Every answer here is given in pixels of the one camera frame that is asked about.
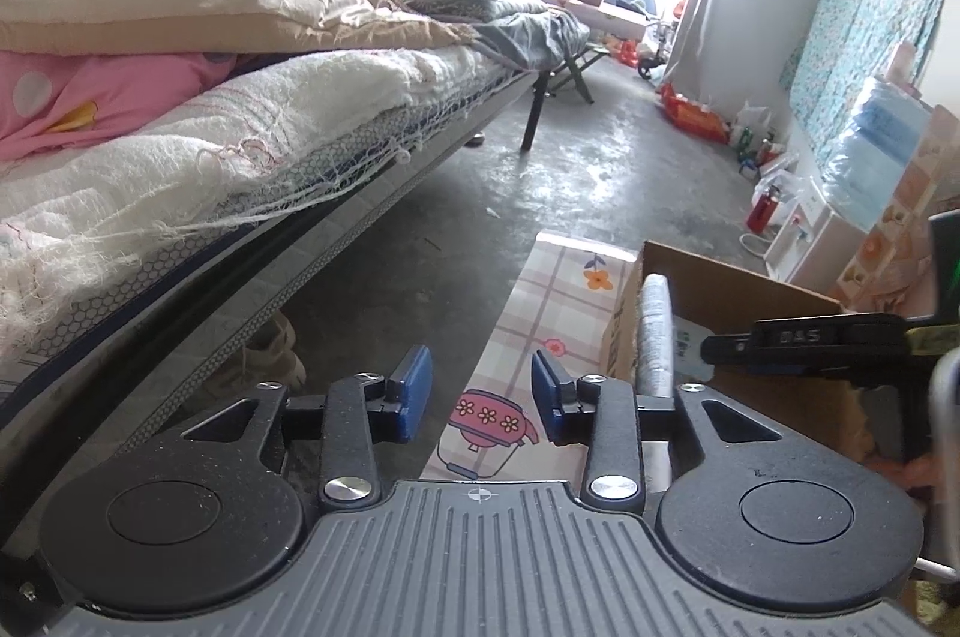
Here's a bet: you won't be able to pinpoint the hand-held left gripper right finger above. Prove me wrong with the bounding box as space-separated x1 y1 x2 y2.
529 348 785 516

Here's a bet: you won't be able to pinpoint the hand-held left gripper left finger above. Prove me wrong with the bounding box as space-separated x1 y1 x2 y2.
180 344 434 510

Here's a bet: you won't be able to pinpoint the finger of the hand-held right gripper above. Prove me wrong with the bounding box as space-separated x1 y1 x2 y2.
697 313 923 379

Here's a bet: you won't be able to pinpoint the brown cardboard box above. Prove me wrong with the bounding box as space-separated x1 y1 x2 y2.
604 241 931 480

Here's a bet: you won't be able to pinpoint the floral printed tablecloth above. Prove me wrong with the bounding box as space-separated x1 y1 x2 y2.
418 232 640 482

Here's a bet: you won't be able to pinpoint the white water dispenser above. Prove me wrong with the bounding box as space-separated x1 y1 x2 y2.
763 203 877 295

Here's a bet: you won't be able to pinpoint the pale plastic-wrapped packet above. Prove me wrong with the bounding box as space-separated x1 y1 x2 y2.
634 273 677 398

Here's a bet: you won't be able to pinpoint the red bottle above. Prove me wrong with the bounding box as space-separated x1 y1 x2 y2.
745 189 779 235

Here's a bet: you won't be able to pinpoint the beige shoes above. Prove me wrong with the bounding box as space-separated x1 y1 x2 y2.
201 309 310 399

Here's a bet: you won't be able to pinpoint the orange patterned board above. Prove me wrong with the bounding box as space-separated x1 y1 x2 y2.
835 103 960 317

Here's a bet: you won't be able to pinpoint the blue water jug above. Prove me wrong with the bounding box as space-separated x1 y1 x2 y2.
820 77 936 235

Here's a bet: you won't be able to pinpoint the orange packets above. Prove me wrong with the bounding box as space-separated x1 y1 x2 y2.
657 82 734 145

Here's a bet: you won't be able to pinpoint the folding stool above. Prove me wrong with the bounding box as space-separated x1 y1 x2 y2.
531 46 599 107

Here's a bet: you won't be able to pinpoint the white fringed blanket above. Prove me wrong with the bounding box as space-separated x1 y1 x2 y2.
0 44 485 349

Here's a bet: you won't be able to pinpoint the grey blanket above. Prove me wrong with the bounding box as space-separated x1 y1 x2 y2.
469 2 593 74

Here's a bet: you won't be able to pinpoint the pink polka dot pillow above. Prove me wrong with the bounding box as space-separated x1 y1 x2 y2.
0 50 235 162

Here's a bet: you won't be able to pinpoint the teal floral wall cloth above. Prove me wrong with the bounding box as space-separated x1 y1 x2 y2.
778 0 955 177

